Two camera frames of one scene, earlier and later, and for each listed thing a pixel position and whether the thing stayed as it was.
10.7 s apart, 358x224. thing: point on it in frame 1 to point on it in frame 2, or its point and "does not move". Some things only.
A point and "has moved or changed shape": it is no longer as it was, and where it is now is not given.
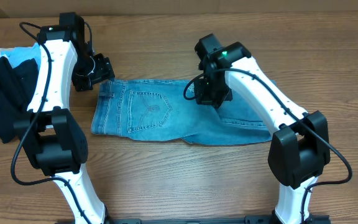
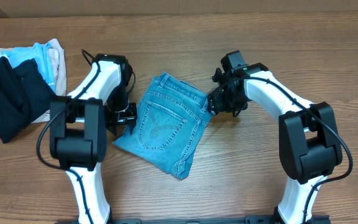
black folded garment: [5, 94] does not move
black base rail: [250, 219] does not move
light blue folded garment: [17, 55] does not move
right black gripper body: [214, 91] to [230, 101]
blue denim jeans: [163, 110] has moved or changed shape
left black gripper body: [92, 71] to [129, 116]
